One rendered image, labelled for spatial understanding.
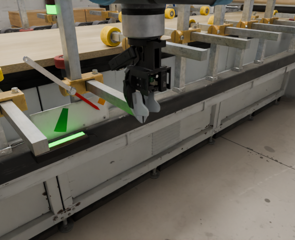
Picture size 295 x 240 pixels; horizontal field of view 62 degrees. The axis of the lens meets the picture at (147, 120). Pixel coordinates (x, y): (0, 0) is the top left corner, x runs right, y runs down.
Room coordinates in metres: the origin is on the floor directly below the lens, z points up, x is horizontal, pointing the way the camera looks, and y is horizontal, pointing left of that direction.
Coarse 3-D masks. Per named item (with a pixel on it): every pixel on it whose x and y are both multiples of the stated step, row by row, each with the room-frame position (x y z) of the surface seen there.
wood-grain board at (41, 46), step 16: (192, 16) 2.47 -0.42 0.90; (208, 16) 2.47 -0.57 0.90; (240, 16) 2.47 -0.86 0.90; (16, 32) 1.48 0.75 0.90; (32, 32) 1.48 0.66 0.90; (48, 32) 1.48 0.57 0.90; (80, 32) 1.48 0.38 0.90; (96, 32) 1.48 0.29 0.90; (0, 48) 1.05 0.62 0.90; (16, 48) 1.05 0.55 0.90; (32, 48) 1.05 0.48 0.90; (48, 48) 1.05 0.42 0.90; (80, 48) 1.05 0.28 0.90; (96, 48) 1.05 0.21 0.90; (112, 48) 1.06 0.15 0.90; (0, 64) 0.80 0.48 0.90; (16, 64) 0.81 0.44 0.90; (48, 64) 0.88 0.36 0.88
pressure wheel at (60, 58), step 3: (54, 57) 0.87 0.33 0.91; (57, 57) 0.87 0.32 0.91; (60, 57) 0.88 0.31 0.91; (63, 57) 0.87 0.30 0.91; (54, 60) 0.86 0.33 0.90; (57, 60) 0.85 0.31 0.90; (60, 60) 0.84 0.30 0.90; (63, 60) 0.84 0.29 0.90; (57, 63) 0.85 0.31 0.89; (60, 63) 0.84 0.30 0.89; (63, 63) 0.84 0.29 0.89; (57, 66) 0.85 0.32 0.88; (60, 66) 0.84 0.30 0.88; (63, 66) 0.84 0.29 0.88
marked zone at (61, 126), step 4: (64, 108) 0.69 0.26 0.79; (68, 108) 0.70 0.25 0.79; (64, 112) 0.69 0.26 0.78; (60, 116) 0.68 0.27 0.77; (64, 116) 0.69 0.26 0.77; (60, 120) 0.68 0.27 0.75; (64, 120) 0.69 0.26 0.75; (56, 124) 0.67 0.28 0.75; (60, 124) 0.68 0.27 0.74; (64, 124) 0.69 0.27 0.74; (56, 128) 0.67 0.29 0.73; (60, 128) 0.68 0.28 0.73; (64, 128) 0.69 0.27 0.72
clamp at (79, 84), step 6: (90, 72) 0.81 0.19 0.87; (66, 78) 0.75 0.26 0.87; (84, 78) 0.75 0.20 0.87; (90, 78) 0.76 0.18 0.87; (96, 78) 0.77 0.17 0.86; (102, 78) 0.79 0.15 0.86; (72, 84) 0.72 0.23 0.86; (78, 84) 0.73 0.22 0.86; (84, 84) 0.74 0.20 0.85; (60, 90) 0.73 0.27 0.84; (78, 90) 0.73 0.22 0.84; (84, 90) 0.74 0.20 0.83; (72, 96) 0.71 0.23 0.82
